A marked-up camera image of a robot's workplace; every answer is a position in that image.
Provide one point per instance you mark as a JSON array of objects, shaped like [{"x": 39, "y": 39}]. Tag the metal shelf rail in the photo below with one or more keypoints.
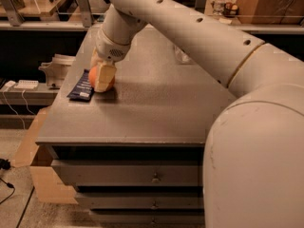
[{"x": 45, "y": 15}]

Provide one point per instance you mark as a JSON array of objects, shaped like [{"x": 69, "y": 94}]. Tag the white power strip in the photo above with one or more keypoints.
[{"x": 26, "y": 84}]

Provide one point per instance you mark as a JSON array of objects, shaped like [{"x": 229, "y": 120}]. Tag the beige plastic part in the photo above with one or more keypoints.
[{"x": 56, "y": 70}]

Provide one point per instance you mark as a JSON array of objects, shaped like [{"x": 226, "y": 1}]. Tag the orange fruit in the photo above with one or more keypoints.
[{"x": 92, "y": 76}]

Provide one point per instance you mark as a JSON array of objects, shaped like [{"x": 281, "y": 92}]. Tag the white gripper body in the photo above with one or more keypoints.
[{"x": 109, "y": 50}]

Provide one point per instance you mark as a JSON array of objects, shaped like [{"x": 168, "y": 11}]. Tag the wooden box on shelf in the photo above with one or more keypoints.
[{"x": 283, "y": 12}]

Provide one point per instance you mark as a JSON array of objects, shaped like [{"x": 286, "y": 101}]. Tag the grey drawer cabinet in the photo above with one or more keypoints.
[{"x": 134, "y": 154}]

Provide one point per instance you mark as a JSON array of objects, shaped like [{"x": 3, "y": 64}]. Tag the cardboard box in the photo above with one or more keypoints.
[{"x": 48, "y": 186}]

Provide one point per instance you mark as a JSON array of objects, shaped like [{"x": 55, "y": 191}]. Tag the clear plastic water bottle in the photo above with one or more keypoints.
[{"x": 182, "y": 57}]

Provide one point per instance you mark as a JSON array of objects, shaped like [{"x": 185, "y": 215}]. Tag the blue rxbar blueberry wrapper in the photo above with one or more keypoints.
[{"x": 83, "y": 90}]

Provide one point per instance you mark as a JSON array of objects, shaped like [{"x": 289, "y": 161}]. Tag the small bottle on shelf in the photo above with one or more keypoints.
[{"x": 218, "y": 6}]

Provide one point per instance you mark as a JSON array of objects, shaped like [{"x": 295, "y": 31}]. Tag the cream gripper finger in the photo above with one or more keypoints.
[
  {"x": 105, "y": 76},
  {"x": 95, "y": 59}
]

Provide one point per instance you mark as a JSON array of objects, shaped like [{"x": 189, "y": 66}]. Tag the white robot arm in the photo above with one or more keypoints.
[{"x": 253, "y": 164}]

